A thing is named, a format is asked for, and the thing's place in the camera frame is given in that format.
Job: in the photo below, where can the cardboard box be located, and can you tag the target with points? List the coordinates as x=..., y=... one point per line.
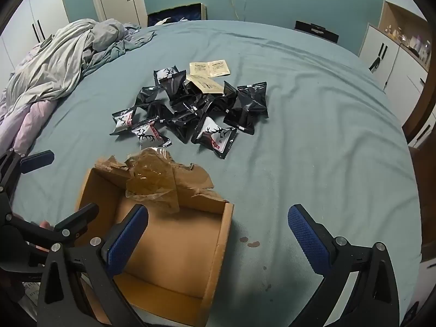
x=170, y=245

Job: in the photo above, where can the row of small bottles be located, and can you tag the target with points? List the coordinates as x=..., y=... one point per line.
x=408, y=42

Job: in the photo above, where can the person's left hand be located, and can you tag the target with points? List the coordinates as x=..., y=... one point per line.
x=44, y=224

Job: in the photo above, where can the dark blue printed box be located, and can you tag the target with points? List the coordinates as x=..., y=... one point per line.
x=177, y=14

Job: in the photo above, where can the beige paper sachet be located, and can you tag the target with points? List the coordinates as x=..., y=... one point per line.
x=219, y=67
x=206, y=84
x=199, y=68

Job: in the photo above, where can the crumpled grey blanket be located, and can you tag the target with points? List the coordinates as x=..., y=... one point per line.
x=68, y=54

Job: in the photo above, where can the white cabinet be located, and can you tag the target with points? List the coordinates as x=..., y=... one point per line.
x=391, y=71

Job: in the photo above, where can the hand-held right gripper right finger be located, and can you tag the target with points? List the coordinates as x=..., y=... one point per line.
x=308, y=240

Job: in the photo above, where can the lilac quilt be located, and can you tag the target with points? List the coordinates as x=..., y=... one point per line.
x=24, y=122

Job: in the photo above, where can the white wardrobe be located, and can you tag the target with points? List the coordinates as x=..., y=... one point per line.
x=30, y=17

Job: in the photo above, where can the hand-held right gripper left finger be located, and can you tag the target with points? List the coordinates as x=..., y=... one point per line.
x=127, y=242

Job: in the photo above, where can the pile of black snack packets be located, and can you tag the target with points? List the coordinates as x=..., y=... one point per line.
x=190, y=115

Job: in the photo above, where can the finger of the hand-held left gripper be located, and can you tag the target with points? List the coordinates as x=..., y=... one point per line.
x=37, y=160
x=80, y=216

